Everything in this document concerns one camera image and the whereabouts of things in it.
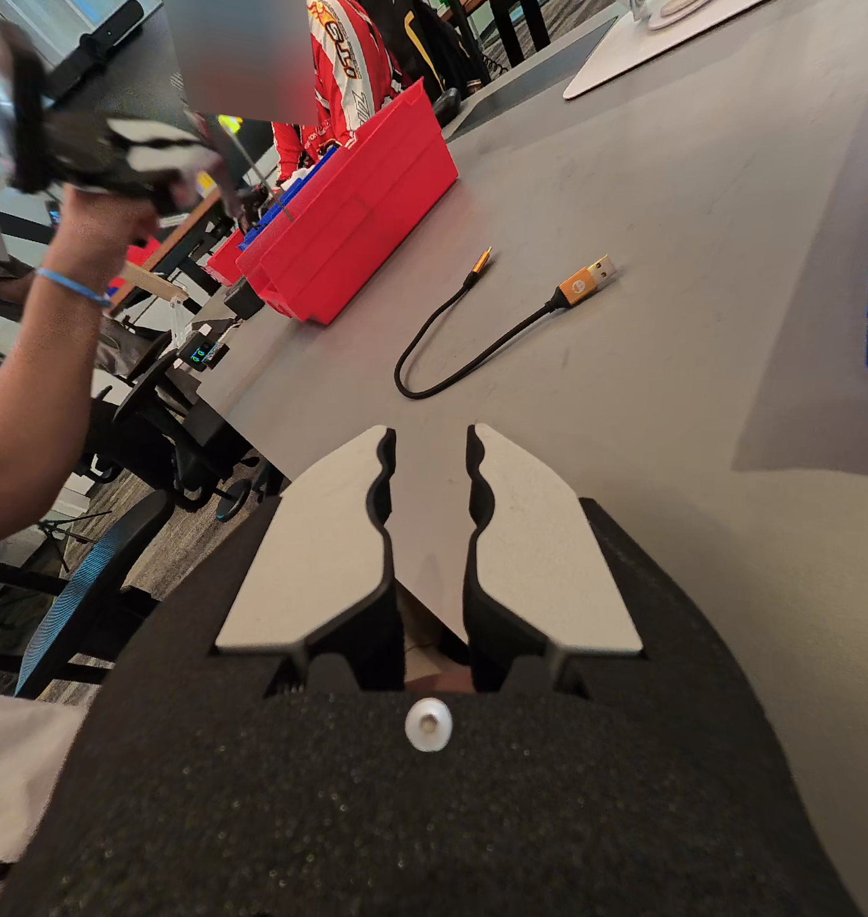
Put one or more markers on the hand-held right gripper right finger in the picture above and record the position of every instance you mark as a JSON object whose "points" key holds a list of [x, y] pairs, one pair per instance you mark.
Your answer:
{"points": [[556, 566]]}

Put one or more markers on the white tablet stand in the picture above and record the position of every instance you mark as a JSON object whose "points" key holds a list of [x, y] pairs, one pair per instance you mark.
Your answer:
{"points": [[656, 50]]}

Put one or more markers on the red plastic bin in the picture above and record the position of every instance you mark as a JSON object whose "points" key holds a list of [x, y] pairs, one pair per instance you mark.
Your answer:
{"points": [[348, 215]]}

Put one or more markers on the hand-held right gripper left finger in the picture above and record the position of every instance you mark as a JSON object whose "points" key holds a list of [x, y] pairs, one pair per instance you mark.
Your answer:
{"points": [[312, 566]]}

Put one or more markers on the black round object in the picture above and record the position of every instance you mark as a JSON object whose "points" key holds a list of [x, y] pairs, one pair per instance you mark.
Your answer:
{"points": [[447, 106]]}

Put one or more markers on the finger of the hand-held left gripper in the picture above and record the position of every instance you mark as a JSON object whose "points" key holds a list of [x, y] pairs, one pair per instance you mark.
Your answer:
{"points": [[176, 159], [155, 132]]}

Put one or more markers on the person's left hand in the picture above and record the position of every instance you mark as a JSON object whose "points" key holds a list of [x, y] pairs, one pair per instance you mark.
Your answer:
{"points": [[97, 229]]}

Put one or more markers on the person's left forearm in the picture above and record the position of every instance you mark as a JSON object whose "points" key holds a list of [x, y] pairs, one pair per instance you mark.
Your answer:
{"points": [[26, 430]]}

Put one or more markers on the black yellow-striped jacket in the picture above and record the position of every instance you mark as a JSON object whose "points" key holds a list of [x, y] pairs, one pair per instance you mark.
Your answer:
{"points": [[441, 43]]}

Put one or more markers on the black box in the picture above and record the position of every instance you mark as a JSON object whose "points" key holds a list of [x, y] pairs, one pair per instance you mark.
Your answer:
{"points": [[244, 297]]}

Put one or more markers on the blue mesh office chair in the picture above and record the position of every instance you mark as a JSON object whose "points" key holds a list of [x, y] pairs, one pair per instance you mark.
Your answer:
{"points": [[69, 609]]}

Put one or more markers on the black office chair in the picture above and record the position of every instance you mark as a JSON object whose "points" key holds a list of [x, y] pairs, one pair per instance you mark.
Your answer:
{"points": [[183, 437]]}

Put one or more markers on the black device with green lights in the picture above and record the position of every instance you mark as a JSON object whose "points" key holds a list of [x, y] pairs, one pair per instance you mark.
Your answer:
{"points": [[199, 352]]}

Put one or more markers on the blue wristband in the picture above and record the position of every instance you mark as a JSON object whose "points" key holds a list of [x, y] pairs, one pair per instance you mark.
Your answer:
{"points": [[76, 286]]}

